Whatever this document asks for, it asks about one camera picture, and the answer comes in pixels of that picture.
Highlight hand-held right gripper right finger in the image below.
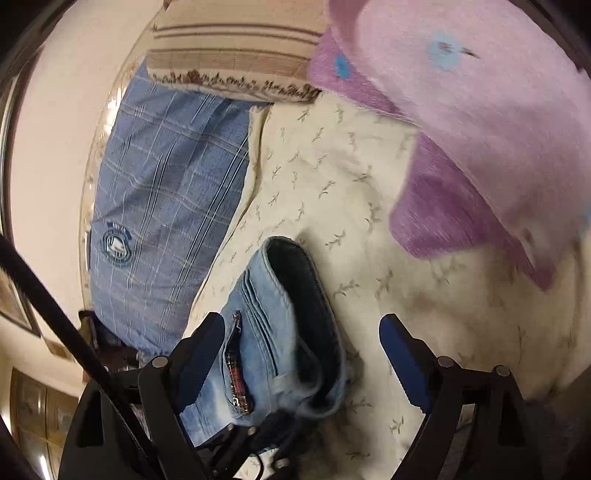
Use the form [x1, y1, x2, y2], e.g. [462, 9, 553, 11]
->
[379, 314, 546, 480]

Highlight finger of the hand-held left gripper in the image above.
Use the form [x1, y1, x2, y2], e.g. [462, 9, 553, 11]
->
[210, 422, 296, 480]

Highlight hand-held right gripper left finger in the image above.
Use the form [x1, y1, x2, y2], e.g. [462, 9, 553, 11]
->
[60, 311, 227, 480]

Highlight blue denim pants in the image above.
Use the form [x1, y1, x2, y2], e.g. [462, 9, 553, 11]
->
[178, 235, 352, 450]

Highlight wooden cabinet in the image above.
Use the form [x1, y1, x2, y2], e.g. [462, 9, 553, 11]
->
[9, 367, 81, 480]

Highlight blue plaid quilt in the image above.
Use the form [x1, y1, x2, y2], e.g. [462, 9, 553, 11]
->
[88, 62, 264, 356]

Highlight cream leaf-print blanket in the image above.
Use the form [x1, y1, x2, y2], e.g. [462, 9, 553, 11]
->
[185, 90, 587, 480]

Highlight purple flower-print cloth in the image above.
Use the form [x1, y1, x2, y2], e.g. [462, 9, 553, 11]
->
[307, 0, 591, 291]

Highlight beige striped pillow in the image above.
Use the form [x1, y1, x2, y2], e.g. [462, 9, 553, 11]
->
[145, 0, 331, 102]

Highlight yellow wall paper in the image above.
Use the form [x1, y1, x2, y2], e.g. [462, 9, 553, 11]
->
[41, 337, 72, 363]

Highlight black strap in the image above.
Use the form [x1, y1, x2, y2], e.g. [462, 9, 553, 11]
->
[0, 233, 158, 480]

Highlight framed wall picture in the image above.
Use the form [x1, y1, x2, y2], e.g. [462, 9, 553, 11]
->
[0, 272, 42, 337]

